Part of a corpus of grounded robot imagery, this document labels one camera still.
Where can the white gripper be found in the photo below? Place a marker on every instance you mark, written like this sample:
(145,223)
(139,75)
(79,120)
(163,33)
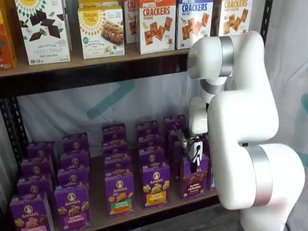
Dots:
(197,149)

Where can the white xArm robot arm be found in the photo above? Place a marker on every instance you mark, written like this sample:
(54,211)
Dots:
(240,108)

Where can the purple Annie's box teal patch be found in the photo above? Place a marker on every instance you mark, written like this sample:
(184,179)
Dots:
(211,178)

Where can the purple Annie's snack box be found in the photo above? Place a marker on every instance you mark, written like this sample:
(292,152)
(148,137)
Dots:
(115,148)
(75,143)
(72,176)
(174,122)
(118,164)
(114,133)
(41,150)
(33,185)
(146,128)
(173,138)
(36,167)
(74,160)
(149,142)
(206,146)

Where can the purple Annie's box orange patch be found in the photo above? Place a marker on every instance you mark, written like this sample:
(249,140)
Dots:
(156,187)
(151,157)

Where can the purple Annie's box green patch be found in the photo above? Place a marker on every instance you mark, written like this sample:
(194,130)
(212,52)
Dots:
(119,195)

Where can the purple Annie's box magenta patch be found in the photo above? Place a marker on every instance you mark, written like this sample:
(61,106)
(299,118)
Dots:
(72,207)

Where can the black metal shelf wooden boards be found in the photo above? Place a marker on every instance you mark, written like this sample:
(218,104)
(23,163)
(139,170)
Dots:
(96,79)

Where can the blue pretzel crackers sea salt box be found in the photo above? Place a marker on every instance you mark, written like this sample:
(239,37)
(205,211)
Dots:
(192,24)

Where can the pretzel crackers cheddar box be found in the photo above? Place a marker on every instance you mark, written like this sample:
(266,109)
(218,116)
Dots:
(156,29)
(130,21)

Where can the pretzel crackers honey mustard box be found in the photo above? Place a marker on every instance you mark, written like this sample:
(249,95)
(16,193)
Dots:
(234,19)

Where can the Simple Mills almond bars box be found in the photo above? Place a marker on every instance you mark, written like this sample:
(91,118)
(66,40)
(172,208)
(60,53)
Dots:
(98,3)
(101,36)

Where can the purple Annie's box pink patch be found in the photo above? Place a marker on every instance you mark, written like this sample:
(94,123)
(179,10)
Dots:
(29,214)

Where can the Sweet Thins mint chocolate box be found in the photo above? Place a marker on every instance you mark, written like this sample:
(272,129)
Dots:
(43,36)

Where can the orange snack box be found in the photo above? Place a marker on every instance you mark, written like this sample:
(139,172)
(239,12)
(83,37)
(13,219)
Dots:
(7,43)

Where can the white plastic sheet backdrop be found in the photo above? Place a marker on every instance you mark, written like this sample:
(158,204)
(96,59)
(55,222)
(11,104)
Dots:
(72,108)

